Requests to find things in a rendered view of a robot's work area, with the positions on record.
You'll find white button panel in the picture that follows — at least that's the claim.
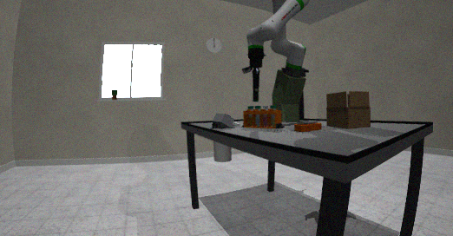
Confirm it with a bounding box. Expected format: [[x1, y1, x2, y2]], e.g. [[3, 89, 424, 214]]
[[212, 114, 234, 128]]

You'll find orange handheld multimeter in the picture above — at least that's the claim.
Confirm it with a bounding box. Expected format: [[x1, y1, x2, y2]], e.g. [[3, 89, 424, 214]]
[[294, 123, 321, 132]]

